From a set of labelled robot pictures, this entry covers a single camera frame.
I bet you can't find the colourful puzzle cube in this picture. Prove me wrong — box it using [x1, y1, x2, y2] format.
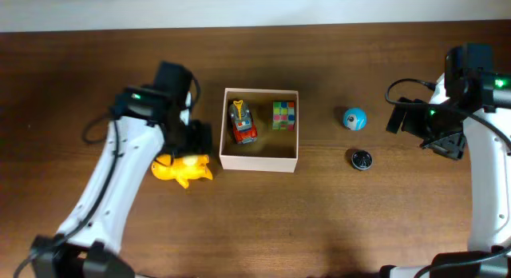
[272, 101, 296, 131]

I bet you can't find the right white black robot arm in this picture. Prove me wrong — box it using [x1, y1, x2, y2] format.
[379, 43, 510, 277]

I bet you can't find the black round cap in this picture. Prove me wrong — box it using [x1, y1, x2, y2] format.
[351, 150, 373, 171]

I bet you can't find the orange rubber duck toy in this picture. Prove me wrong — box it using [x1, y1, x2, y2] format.
[150, 154, 213, 189]

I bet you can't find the open white cardboard box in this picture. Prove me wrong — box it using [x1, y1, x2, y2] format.
[218, 88, 299, 173]

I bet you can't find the blue white ball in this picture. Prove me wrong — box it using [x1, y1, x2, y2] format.
[343, 108, 367, 131]

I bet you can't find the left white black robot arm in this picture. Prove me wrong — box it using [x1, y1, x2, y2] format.
[14, 62, 212, 277]

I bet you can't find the red toy fire truck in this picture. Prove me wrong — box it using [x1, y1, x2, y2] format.
[228, 100, 258, 144]

